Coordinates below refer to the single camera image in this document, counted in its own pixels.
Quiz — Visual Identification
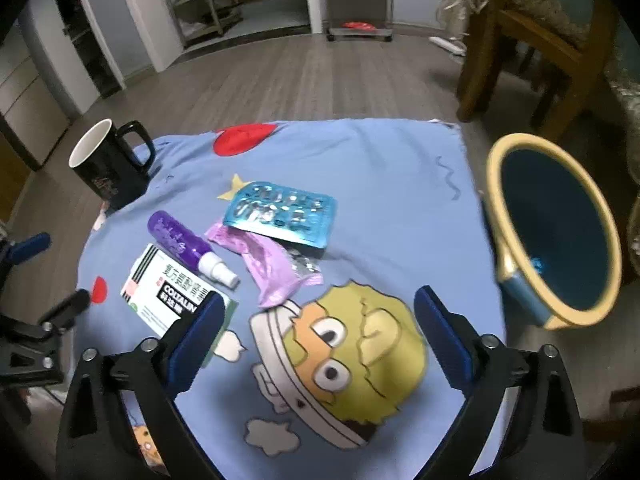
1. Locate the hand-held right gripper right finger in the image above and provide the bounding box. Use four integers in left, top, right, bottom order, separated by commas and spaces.
413, 285, 587, 480

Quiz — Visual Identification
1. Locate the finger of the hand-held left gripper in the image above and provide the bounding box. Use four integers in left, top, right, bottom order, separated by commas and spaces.
0, 232, 51, 277
0, 289, 91, 392

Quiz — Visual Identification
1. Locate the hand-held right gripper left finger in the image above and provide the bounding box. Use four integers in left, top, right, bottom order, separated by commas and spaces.
56, 291, 226, 480

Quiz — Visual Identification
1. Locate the blue bin with yellow rim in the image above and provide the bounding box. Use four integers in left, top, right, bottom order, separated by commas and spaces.
486, 133, 624, 331

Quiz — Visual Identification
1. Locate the white medicine box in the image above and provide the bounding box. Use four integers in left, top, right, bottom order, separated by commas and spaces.
120, 243, 239, 339

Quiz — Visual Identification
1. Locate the purple spray bottle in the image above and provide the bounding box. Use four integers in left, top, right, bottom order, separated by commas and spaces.
147, 211, 240, 290

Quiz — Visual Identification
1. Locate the purple plastic wrapper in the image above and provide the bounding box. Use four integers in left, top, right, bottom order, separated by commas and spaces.
205, 222, 321, 309

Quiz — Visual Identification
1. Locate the black mug with white inside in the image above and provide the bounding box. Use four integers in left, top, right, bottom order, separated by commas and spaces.
69, 119, 157, 211

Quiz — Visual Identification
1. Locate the small silver blister strip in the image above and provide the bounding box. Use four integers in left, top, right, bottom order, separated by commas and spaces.
285, 247, 324, 286

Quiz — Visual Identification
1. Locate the blue blister pack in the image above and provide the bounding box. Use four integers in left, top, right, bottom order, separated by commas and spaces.
222, 181, 337, 250

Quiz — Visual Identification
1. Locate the blue cartoon printed blanket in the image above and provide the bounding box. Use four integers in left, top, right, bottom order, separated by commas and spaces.
75, 119, 507, 480

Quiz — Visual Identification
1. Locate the wooden chair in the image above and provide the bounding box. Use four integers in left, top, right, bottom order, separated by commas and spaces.
456, 0, 609, 144

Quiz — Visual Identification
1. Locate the white power strip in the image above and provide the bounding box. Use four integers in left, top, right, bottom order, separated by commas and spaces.
429, 36, 469, 57

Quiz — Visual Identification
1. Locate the metal kitchen shelf rack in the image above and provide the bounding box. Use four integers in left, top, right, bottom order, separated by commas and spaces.
160, 0, 245, 47

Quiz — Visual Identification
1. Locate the wheeled metal shelf cart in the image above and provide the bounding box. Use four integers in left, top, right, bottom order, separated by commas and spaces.
324, 0, 394, 42

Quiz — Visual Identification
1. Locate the teal tablecloth with lace trim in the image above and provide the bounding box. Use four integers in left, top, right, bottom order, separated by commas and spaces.
435, 0, 640, 281

